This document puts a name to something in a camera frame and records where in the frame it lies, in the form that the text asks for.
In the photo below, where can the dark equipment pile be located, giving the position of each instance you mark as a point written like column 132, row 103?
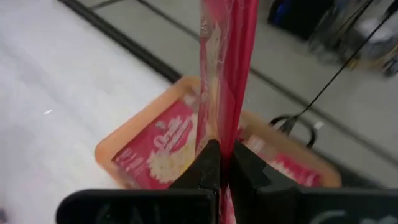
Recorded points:
column 298, row 15

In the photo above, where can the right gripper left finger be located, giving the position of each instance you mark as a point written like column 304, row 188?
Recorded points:
column 186, row 205

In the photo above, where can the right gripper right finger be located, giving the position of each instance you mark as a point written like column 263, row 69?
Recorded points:
column 280, row 205

